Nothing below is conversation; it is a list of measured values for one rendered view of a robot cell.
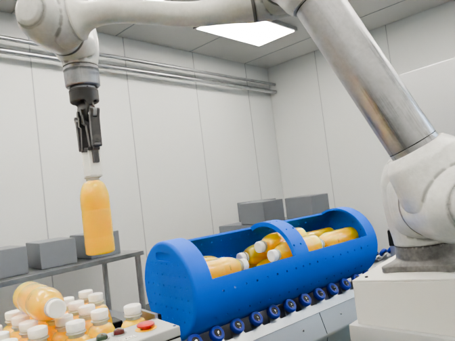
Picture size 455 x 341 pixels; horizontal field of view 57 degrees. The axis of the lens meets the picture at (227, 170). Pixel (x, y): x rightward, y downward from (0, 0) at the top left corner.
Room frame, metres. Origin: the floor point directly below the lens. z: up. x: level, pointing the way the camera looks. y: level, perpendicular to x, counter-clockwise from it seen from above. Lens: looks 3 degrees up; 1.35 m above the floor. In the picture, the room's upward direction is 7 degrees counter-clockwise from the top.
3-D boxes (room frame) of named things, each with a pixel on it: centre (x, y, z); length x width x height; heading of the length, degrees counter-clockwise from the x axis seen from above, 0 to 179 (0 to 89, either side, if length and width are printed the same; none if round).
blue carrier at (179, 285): (1.50, -0.13, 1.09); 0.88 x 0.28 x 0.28; 129
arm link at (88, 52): (1.08, 0.36, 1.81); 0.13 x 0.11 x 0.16; 175
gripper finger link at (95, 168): (1.08, 0.34, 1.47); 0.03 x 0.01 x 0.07; 128
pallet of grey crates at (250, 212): (5.31, -0.50, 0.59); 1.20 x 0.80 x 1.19; 47
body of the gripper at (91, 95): (1.10, 0.35, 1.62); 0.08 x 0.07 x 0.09; 38
